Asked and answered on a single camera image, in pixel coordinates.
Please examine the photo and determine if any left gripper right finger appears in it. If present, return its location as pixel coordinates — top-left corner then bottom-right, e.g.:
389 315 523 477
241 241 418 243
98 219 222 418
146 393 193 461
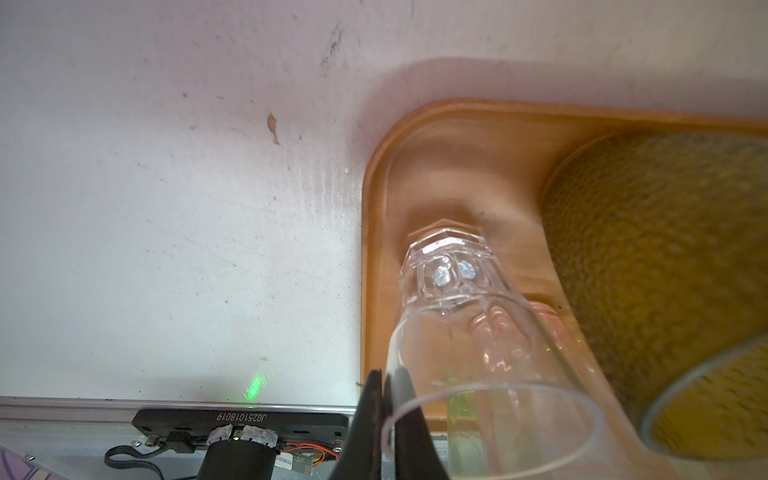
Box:
389 367 449 479

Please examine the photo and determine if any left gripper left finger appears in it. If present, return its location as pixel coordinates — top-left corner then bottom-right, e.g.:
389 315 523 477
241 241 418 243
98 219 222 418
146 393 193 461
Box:
329 370 383 480

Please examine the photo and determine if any small clear glass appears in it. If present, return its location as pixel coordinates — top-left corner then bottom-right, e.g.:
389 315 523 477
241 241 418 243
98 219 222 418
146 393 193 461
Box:
383 224 676 479

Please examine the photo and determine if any brown glass back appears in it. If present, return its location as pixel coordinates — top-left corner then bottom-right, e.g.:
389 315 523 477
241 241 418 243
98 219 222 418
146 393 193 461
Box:
541 131 767 462

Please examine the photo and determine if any pink glass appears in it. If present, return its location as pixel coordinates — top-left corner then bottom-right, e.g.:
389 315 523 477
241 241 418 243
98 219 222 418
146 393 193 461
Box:
469 301 571 379

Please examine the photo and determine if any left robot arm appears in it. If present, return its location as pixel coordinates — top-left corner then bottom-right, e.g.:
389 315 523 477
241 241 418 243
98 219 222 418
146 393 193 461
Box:
197 370 449 480

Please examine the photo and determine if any brown plastic tray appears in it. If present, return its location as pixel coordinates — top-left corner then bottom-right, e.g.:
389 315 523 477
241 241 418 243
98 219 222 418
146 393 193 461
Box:
362 101 767 442

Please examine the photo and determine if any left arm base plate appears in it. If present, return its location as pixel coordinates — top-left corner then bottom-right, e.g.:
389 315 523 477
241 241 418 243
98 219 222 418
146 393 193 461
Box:
132 408 349 453

